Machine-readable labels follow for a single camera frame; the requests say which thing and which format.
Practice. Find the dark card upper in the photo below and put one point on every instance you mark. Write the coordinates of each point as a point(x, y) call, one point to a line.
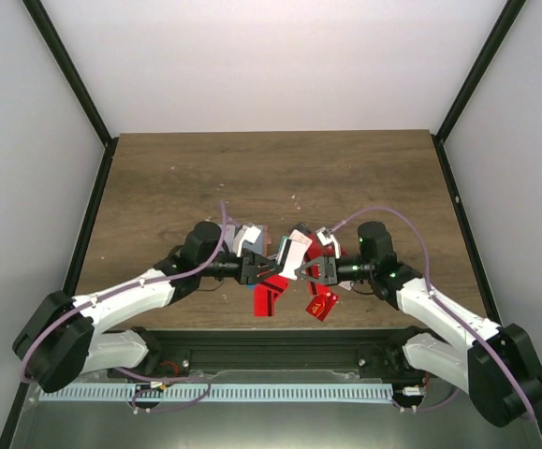
point(302, 227)

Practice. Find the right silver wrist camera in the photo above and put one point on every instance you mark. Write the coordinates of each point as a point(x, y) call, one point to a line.
point(328, 239)

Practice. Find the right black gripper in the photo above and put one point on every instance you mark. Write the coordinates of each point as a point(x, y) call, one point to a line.
point(329, 274)

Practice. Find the white card red print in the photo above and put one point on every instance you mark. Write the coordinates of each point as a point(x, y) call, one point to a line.
point(291, 252)

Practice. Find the red VIP card front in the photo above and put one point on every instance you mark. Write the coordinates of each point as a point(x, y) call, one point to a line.
point(321, 305)

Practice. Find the red card upper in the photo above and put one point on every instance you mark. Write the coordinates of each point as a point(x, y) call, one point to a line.
point(314, 251)

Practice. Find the black frame post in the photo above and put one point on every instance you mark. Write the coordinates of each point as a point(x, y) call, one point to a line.
point(57, 48)
point(489, 49)

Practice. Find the red card black stripe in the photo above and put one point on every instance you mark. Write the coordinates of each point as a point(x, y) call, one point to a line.
point(266, 293)

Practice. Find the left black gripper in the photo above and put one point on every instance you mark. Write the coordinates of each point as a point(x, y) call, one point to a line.
point(249, 272)

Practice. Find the light blue slotted cable duct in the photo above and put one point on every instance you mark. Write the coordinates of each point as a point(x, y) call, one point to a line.
point(346, 393)

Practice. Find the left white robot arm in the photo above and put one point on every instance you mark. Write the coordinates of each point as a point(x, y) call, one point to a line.
point(67, 336)

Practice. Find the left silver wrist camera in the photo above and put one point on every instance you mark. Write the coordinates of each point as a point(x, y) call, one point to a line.
point(248, 233)

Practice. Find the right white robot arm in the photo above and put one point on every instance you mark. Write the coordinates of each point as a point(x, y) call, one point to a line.
point(496, 366)

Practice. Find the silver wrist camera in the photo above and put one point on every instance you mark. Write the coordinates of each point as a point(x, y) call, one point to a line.
point(328, 239)
point(248, 233)

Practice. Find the left black frame post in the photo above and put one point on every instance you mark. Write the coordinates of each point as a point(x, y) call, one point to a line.
point(57, 48)

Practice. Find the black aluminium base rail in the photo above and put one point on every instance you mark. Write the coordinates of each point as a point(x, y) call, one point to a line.
point(371, 353)

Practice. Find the right black frame post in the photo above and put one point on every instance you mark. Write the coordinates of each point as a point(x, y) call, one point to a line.
point(489, 49)

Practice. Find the pink card holder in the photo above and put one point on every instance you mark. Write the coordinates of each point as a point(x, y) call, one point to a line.
point(261, 245)

